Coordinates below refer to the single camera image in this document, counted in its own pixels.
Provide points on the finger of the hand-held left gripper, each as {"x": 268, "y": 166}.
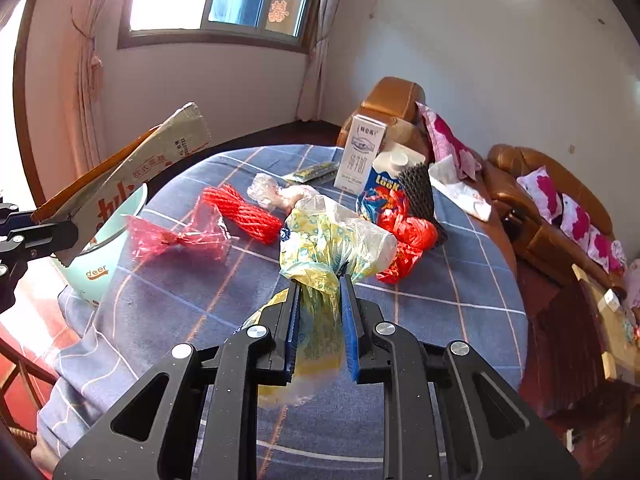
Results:
{"x": 15, "y": 220}
{"x": 50, "y": 240}

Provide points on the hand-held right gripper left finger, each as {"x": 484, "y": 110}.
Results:
{"x": 292, "y": 330}

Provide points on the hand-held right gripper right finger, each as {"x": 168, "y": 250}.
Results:
{"x": 350, "y": 330}

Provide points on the teal cartoon waste bin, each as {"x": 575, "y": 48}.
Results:
{"x": 95, "y": 270}

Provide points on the yellow printed plastic bag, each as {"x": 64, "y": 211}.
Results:
{"x": 325, "y": 245}

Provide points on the brown cardboard packet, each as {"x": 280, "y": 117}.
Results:
{"x": 125, "y": 170}

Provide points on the red plastic bag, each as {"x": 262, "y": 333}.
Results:
{"x": 410, "y": 235}

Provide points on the red cellophane wrapper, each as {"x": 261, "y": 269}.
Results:
{"x": 165, "y": 240}

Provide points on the red foam net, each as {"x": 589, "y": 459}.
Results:
{"x": 245, "y": 215}

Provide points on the clear plastic bag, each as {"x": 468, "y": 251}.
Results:
{"x": 272, "y": 192}

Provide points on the black foam net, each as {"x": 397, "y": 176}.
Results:
{"x": 417, "y": 190}

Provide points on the blue plaid tablecloth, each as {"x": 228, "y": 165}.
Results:
{"x": 200, "y": 300}

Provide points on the wooden chair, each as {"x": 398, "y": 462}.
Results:
{"x": 20, "y": 365}

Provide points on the blue drink carton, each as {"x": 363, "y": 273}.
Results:
{"x": 385, "y": 185}

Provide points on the long pink curtain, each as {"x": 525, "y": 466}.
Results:
{"x": 95, "y": 85}

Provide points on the green snack packet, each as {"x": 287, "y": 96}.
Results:
{"x": 310, "y": 172}

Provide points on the white milk carton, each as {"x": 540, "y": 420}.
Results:
{"x": 360, "y": 160}

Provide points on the white plastic bag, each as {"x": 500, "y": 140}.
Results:
{"x": 460, "y": 192}

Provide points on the large pink floral pillow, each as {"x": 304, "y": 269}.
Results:
{"x": 442, "y": 140}

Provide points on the brown leather sofa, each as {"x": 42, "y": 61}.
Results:
{"x": 505, "y": 170}

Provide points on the brown leather armchair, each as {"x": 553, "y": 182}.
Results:
{"x": 390, "y": 95}

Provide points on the wooden coffee table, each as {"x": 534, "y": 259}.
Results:
{"x": 600, "y": 320}

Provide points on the small white box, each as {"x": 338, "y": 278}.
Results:
{"x": 611, "y": 300}

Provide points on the tied pink curtain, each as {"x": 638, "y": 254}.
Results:
{"x": 315, "y": 60}

